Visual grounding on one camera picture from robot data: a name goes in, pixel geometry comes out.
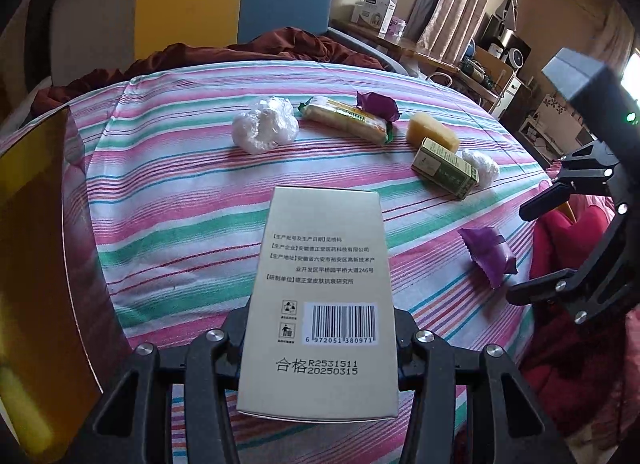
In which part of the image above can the purple wrapper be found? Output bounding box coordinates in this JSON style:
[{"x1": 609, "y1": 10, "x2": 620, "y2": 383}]
[
  {"x1": 457, "y1": 226, "x2": 518, "y2": 289},
  {"x1": 355, "y1": 91, "x2": 401, "y2": 122}
]

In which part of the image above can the gold tin box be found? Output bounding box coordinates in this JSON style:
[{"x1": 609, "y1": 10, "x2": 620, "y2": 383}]
[{"x1": 0, "y1": 104, "x2": 133, "y2": 464}]

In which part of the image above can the dark red blanket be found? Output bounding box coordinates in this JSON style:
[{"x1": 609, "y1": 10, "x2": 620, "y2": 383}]
[{"x1": 32, "y1": 28, "x2": 386, "y2": 114}]

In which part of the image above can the small green box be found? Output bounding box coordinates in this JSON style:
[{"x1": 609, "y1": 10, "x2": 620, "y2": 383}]
[{"x1": 411, "y1": 137, "x2": 478, "y2": 201}]

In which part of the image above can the cracker packet with green ends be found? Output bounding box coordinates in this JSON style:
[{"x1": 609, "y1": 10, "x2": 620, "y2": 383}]
[{"x1": 298, "y1": 96, "x2": 396, "y2": 145}]

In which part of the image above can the small white plastic ball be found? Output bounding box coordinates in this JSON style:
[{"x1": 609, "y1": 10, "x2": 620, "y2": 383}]
[{"x1": 461, "y1": 148, "x2": 501, "y2": 188}]

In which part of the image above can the striped tablecloth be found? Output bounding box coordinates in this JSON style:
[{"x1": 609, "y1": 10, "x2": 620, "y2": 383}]
[{"x1": 0, "y1": 64, "x2": 566, "y2": 464}]

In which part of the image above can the wooden shelf unit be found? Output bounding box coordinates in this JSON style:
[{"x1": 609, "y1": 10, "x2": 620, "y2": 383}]
[{"x1": 460, "y1": 44, "x2": 523, "y2": 112}]

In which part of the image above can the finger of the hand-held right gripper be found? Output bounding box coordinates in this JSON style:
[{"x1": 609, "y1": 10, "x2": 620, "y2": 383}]
[
  {"x1": 519, "y1": 141, "x2": 626, "y2": 222},
  {"x1": 505, "y1": 201, "x2": 640, "y2": 327}
]

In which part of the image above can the white carton box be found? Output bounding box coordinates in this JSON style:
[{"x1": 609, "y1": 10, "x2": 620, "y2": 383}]
[{"x1": 350, "y1": 0, "x2": 398, "y2": 29}]

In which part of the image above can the pink patterned curtain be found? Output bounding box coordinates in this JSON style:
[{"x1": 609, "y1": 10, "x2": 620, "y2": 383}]
[{"x1": 402, "y1": 0, "x2": 503, "y2": 59}]

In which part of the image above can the yellow sponge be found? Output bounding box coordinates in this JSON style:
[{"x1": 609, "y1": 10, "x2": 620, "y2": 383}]
[{"x1": 406, "y1": 112, "x2": 461, "y2": 153}]

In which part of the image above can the red cloth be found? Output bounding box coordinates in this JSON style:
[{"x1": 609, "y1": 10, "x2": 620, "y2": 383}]
[{"x1": 520, "y1": 194, "x2": 640, "y2": 464}]

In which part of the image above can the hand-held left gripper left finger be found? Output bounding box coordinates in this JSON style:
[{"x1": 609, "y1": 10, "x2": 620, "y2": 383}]
[{"x1": 75, "y1": 300, "x2": 251, "y2": 464}]

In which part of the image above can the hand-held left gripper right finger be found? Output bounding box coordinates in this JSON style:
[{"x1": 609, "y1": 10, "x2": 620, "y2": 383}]
[{"x1": 392, "y1": 309, "x2": 576, "y2": 464}]

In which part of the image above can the beige carton box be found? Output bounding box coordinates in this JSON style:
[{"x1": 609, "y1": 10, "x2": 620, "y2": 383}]
[{"x1": 236, "y1": 186, "x2": 401, "y2": 419}]

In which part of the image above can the black speaker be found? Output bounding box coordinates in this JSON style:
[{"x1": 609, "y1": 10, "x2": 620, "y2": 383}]
[{"x1": 492, "y1": 28, "x2": 532, "y2": 79}]

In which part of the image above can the wooden side table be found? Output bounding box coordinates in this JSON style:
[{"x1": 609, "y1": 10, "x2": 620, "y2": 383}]
[{"x1": 330, "y1": 18, "x2": 501, "y2": 104}]

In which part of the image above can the purple tissue pack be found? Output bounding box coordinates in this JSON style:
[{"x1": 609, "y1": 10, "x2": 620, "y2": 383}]
[{"x1": 380, "y1": 16, "x2": 407, "y2": 39}]

